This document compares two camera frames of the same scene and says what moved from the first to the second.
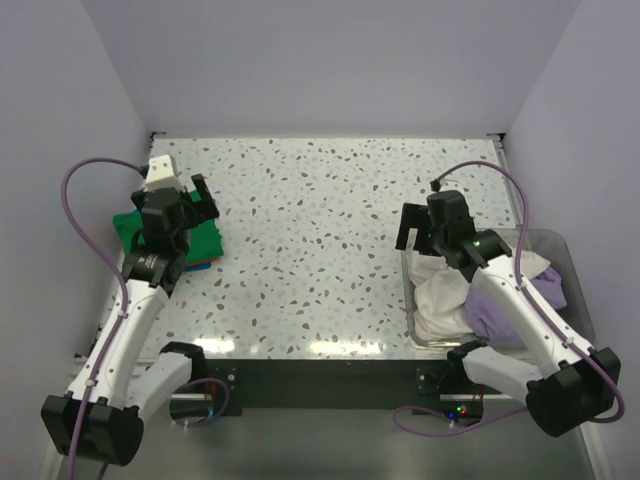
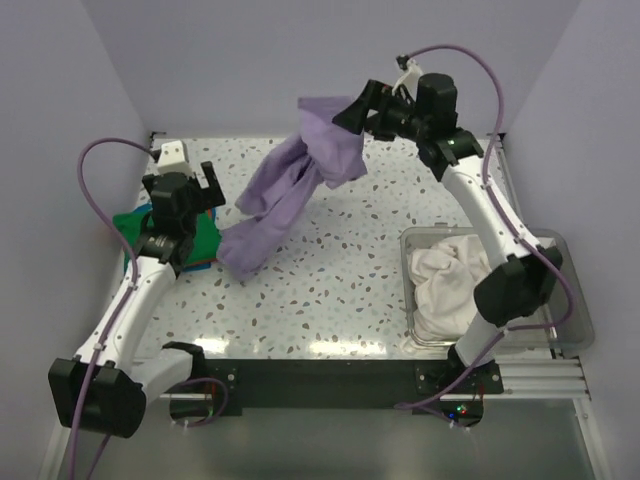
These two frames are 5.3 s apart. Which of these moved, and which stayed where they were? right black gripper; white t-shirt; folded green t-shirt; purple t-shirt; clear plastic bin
Moved: right black gripper; purple t-shirt
Stayed: clear plastic bin; folded green t-shirt; white t-shirt
